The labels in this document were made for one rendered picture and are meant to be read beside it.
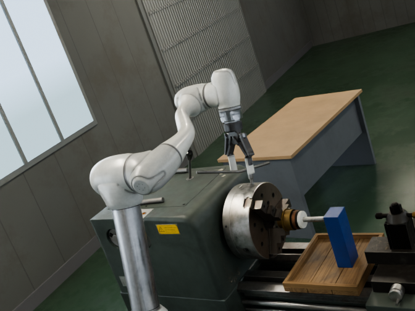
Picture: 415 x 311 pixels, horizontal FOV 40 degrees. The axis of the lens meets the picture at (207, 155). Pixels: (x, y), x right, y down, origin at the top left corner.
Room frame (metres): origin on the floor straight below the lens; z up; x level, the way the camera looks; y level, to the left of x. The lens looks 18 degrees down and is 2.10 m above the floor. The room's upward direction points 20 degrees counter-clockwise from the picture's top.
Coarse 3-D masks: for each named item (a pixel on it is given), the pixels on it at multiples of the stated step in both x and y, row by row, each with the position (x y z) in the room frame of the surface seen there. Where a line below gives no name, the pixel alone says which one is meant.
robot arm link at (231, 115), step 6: (228, 108) 2.15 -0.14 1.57; (234, 108) 2.15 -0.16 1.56; (240, 108) 2.17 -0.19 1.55; (222, 114) 2.16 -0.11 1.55; (228, 114) 2.15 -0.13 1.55; (234, 114) 2.15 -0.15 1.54; (240, 114) 2.16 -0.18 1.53; (222, 120) 2.17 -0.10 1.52; (228, 120) 2.15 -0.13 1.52; (234, 120) 2.14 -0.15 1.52
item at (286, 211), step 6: (288, 210) 2.03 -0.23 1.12; (294, 210) 2.04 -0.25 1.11; (300, 210) 2.02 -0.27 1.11; (282, 216) 2.02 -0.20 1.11; (288, 216) 2.01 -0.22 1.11; (294, 216) 2.00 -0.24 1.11; (282, 222) 2.01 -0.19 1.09; (288, 222) 2.00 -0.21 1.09; (294, 222) 1.99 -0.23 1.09; (288, 228) 2.00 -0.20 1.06; (294, 228) 2.01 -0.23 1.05; (300, 228) 1.99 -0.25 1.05
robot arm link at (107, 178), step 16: (112, 160) 1.82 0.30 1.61; (96, 176) 1.83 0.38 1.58; (112, 176) 1.79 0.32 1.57; (96, 192) 1.86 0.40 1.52; (112, 192) 1.78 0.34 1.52; (128, 192) 1.78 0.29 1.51; (112, 208) 1.79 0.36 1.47; (128, 208) 1.79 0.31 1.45; (128, 224) 1.77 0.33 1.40; (128, 240) 1.76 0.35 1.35; (144, 240) 1.78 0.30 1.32; (128, 256) 1.75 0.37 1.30; (144, 256) 1.76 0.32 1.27; (128, 272) 1.75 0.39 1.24; (144, 272) 1.74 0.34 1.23; (128, 288) 1.75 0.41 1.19; (144, 288) 1.73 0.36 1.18; (144, 304) 1.71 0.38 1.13; (160, 304) 1.78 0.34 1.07
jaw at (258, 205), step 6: (246, 204) 2.04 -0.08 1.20; (252, 204) 2.04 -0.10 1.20; (258, 204) 2.02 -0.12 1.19; (264, 204) 2.03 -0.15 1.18; (258, 210) 2.02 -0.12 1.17; (264, 210) 2.02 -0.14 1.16; (270, 210) 2.02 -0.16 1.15; (276, 210) 2.04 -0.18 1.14; (282, 210) 2.04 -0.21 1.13; (264, 216) 2.04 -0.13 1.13; (270, 216) 2.02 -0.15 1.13; (276, 216) 2.02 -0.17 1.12
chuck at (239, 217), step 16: (240, 192) 2.11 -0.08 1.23; (256, 192) 2.08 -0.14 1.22; (272, 192) 2.17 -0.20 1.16; (240, 208) 2.04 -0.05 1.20; (240, 224) 2.01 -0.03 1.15; (256, 224) 2.02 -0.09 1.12; (272, 224) 2.12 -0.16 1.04; (240, 240) 2.01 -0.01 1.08; (256, 240) 2.00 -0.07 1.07; (256, 256) 2.01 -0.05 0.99
